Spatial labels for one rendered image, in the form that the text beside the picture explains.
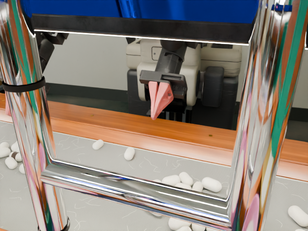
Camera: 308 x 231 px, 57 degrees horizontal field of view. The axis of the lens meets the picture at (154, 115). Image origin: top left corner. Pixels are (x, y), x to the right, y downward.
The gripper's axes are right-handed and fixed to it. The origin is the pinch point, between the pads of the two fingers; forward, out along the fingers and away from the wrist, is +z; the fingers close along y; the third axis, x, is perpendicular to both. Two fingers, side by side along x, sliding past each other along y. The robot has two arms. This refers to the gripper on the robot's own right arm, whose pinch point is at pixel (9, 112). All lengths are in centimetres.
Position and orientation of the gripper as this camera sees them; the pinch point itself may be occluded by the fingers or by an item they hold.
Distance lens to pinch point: 73.5
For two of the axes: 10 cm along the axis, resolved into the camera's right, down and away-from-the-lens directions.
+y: 9.4, 1.6, -3.0
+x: 2.2, 4.1, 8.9
